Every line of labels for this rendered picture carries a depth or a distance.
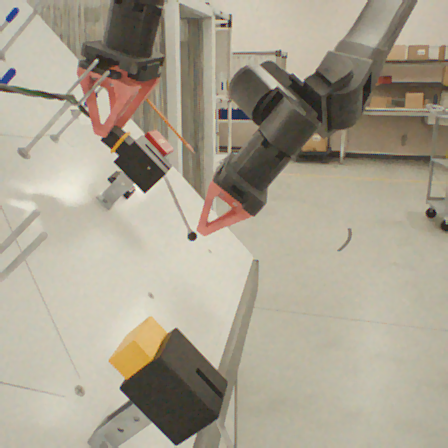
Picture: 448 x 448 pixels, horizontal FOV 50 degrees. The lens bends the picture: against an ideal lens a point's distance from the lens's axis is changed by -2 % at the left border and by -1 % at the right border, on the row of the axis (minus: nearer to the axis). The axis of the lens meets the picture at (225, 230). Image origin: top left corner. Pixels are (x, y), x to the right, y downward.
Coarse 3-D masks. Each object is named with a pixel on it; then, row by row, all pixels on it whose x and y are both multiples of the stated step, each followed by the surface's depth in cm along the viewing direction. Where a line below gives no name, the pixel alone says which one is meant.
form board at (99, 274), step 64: (0, 0) 79; (0, 64) 65; (64, 64) 83; (0, 128) 55; (128, 128) 88; (0, 192) 47; (64, 192) 57; (192, 192) 92; (0, 256) 42; (64, 256) 49; (128, 256) 59; (192, 256) 73; (0, 320) 37; (64, 320) 43; (128, 320) 50; (192, 320) 61; (0, 384) 34; (64, 384) 38
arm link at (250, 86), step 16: (256, 64) 62; (272, 64) 62; (336, 64) 56; (240, 80) 61; (256, 80) 60; (272, 80) 60; (288, 80) 60; (304, 80) 56; (320, 80) 56; (336, 80) 55; (240, 96) 61; (256, 96) 59; (304, 96) 59; (320, 96) 55; (256, 112) 60; (320, 112) 58; (320, 128) 60
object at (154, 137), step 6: (150, 132) 84; (156, 132) 87; (150, 138) 84; (156, 138) 85; (162, 138) 88; (156, 144) 84; (162, 144) 85; (168, 144) 88; (162, 150) 84; (168, 150) 86
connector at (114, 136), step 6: (114, 126) 61; (114, 132) 59; (120, 132) 61; (102, 138) 60; (108, 138) 60; (114, 138) 59; (120, 138) 59; (126, 138) 61; (132, 138) 62; (108, 144) 60; (114, 144) 60; (120, 144) 60; (126, 144) 60; (120, 150) 60
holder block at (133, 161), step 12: (132, 144) 59; (144, 144) 61; (120, 156) 60; (132, 156) 60; (144, 156) 59; (156, 156) 62; (120, 168) 60; (132, 168) 60; (144, 168) 60; (156, 168) 60; (168, 168) 62; (132, 180) 61; (144, 180) 61; (156, 180) 60; (144, 192) 61
